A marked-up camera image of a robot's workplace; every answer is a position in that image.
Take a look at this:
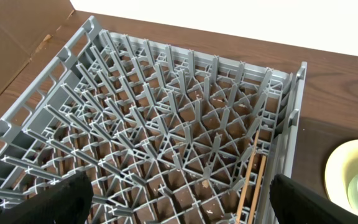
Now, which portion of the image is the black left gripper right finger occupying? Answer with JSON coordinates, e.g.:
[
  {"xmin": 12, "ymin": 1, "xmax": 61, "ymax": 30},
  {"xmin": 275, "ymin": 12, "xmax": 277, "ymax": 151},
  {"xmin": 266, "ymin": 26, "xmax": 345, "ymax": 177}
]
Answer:
[{"xmin": 269, "ymin": 174, "xmax": 358, "ymax": 224}]

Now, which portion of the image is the wooden chopstick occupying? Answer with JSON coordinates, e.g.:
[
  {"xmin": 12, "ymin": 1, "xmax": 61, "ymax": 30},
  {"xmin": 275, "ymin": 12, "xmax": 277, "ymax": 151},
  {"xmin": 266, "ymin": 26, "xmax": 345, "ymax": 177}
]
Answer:
[
  {"xmin": 247, "ymin": 155, "xmax": 267, "ymax": 224},
  {"xmin": 235, "ymin": 129, "xmax": 260, "ymax": 224}
]

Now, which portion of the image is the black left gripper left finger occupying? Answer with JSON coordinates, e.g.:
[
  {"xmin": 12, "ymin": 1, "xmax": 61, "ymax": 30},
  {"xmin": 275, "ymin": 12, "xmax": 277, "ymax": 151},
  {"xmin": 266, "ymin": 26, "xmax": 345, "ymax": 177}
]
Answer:
[{"xmin": 0, "ymin": 172, "xmax": 94, "ymax": 224}]

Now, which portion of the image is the brown serving tray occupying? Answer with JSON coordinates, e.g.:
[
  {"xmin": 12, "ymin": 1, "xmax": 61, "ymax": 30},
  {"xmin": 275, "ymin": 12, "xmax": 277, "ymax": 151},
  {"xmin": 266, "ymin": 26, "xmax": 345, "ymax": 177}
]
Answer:
[{"xmin": 291, "ymin": 118, "xmax": 358, "ymax": 198}]

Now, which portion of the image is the yellow plate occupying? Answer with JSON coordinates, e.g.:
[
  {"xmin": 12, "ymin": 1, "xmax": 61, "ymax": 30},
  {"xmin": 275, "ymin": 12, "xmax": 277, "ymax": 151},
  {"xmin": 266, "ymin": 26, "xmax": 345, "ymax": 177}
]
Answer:
[{"xmin": 324, "ymin": 139, "xmax": 358, "ymax": 215}]

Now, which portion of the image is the grey dishwasher rack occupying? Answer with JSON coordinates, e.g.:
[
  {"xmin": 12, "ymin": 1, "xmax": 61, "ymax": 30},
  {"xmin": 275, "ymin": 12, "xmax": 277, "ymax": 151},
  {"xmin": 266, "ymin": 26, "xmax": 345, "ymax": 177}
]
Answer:
[{"xmin": 0, "ymin": 17, "xmax": 308, "ymax": 223}]

